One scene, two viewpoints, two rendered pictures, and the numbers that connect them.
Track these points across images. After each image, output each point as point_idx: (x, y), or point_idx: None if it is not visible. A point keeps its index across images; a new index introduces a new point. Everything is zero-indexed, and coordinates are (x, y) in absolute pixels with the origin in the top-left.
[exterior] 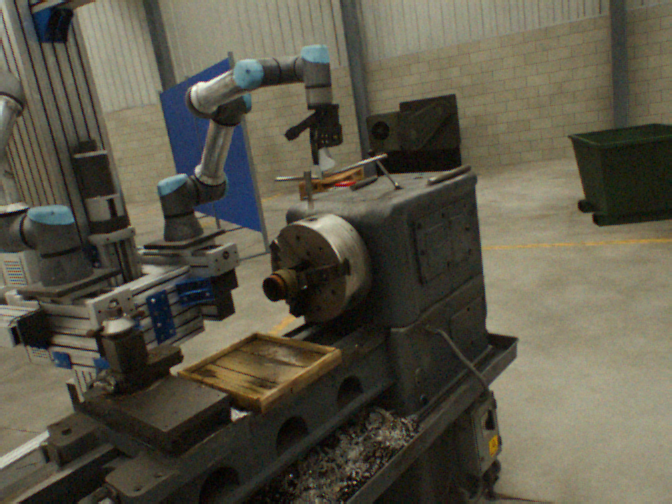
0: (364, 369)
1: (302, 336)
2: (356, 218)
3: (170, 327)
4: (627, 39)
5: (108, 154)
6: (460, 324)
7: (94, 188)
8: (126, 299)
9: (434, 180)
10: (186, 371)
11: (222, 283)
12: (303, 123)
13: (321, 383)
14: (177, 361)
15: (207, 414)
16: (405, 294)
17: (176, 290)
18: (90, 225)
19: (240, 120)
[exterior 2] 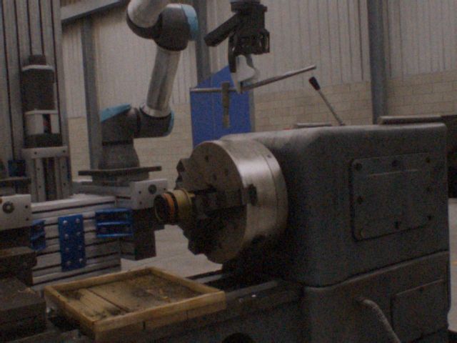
0: (261, 329)
1: (202, 281)
2: (279, 146)
3: (80, 256)
4: None
5: (59, 75)
6: (408, 306)
7: (33, 101)
8: (23, 206)
9: (386, 119)
10: (51, 288)
11: (145, 220)
12: (224, 25)
13: (195, 330)
14: (25, 264)
15: (10, 318)
16: (327, 244)
17: (95, 219)
18: (26, 139)
19: (185, 46)
